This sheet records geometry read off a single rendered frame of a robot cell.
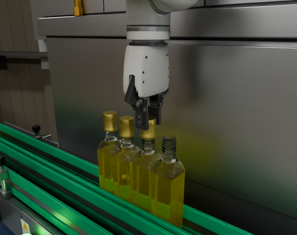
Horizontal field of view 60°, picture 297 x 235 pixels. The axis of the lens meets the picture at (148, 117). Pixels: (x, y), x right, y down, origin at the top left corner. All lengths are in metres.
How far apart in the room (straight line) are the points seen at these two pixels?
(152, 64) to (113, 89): 0.34
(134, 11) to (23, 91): 3.66
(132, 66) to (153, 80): 0.05
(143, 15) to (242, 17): 0.20
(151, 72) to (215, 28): 0.18
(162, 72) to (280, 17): 0.24
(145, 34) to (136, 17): 0.03
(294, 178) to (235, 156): 0.12
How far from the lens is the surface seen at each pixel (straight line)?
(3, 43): 4.15
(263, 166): 0.61
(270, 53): 0.55
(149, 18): 0.48
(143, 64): 0.48
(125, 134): 0.59
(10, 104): 4.31
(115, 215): 0.65
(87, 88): 0.91
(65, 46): 0.98
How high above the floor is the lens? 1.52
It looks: 18 degrees down
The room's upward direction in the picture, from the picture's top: straight up
